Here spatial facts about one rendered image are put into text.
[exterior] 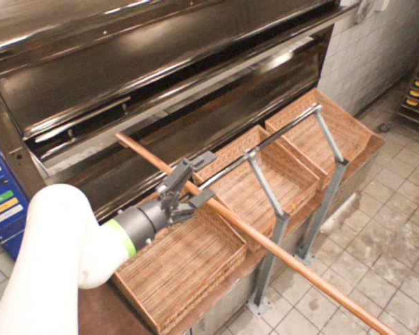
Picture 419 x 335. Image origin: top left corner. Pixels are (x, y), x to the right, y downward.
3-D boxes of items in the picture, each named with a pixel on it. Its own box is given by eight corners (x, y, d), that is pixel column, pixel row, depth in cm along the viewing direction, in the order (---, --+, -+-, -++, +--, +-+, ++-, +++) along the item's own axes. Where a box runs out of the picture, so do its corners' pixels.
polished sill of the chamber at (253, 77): (45, 188, 126) (42, 181, 124) (315, 43, 211) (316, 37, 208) (52, 197, 123) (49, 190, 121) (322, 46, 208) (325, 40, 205)
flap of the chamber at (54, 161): (47, 169, 97) (26, 147, 110) (357, 11, 181) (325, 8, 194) (43, 162, 96) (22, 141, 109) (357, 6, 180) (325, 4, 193)
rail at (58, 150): (43, 162, 96) (40, 160, 97) (357, 6, 180) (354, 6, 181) (40, 157, 95) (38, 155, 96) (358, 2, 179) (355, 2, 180)
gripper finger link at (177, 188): (161, 200, 78) (158, 199, 77) (186, 160, 77) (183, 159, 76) (172, 209, 76) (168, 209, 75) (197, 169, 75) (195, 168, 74)
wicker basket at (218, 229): (99, 266, 164) (84, 236, 144) (183, 204, 191) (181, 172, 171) (160, 342, 140) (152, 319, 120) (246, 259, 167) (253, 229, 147)
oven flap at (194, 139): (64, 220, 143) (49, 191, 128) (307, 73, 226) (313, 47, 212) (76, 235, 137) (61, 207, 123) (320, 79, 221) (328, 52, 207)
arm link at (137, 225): (140, 263, 72) (134, 241, 66) (112, 230, 78) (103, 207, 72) (162, 246, 75) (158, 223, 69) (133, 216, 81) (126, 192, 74)
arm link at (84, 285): (66, 282, 72) (86, 310, 64) (38, 241, 65) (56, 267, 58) (120, 243, 79) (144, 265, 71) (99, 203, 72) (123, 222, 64)
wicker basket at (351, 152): (258, 153, 221) (262, 121, 201) (306, 117, 248) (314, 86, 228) (320, 193, 197) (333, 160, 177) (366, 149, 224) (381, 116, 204)
